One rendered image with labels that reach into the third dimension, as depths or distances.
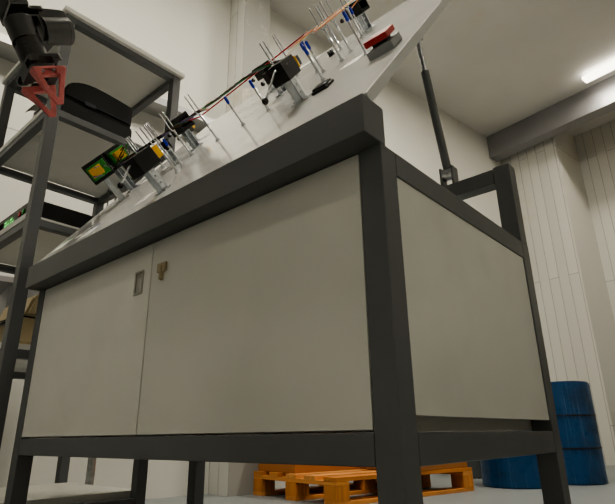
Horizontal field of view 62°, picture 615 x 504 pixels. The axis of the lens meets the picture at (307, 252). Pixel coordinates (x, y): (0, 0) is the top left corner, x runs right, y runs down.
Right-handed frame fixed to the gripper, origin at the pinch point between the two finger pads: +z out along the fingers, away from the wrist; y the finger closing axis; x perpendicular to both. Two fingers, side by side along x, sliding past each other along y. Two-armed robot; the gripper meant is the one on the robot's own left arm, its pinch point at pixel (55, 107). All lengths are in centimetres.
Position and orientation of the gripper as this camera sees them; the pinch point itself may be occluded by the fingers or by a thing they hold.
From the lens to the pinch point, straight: 122.2
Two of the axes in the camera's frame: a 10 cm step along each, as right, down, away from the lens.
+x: -6.7, 2.9, -6.9
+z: 3.9, 9.2, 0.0
